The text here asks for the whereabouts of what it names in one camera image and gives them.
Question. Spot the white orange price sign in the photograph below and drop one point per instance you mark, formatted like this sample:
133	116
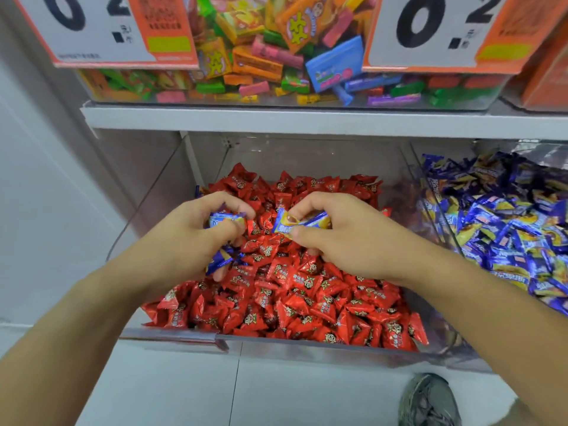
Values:
443	30
93	26

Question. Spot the person's left hand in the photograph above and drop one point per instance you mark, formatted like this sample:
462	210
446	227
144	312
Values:
182	243

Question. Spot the orange box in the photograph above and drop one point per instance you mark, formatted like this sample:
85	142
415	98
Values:
548	75

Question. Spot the person's right forearm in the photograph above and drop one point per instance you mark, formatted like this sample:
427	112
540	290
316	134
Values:
497	319

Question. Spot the person's left thumb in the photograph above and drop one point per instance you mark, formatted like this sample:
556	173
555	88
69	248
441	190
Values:
228	232

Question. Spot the small blue candy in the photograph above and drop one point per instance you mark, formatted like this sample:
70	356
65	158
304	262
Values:
224	217

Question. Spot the person's leg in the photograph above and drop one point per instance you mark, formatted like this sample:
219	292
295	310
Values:
514	414

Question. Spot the pile of blue candies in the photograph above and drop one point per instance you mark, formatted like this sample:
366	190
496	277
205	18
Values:
510	226

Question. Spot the person's right hand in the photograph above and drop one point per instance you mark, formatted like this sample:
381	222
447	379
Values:
359	237

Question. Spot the clear bin with blue candies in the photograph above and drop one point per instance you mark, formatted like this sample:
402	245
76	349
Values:
443	332

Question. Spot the person's left forearm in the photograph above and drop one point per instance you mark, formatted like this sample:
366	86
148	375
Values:
75	337

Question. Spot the blue yellow candy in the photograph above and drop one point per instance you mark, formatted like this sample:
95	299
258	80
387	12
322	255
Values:
293	224

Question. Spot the clear bin with red candies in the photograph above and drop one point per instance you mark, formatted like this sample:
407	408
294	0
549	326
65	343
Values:
310	150

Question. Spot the clear bin with assorted sweets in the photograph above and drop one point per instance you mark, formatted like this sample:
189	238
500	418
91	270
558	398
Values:
448	99

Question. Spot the grey sneaker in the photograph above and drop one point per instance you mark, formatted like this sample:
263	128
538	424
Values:
428	401

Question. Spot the white shelf board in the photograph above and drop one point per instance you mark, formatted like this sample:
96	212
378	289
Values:
310	121

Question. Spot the person's right thumb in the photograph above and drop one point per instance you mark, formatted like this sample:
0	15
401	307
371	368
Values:
304	237

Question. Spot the pile of red candies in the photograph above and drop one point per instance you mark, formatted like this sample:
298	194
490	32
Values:
293	297

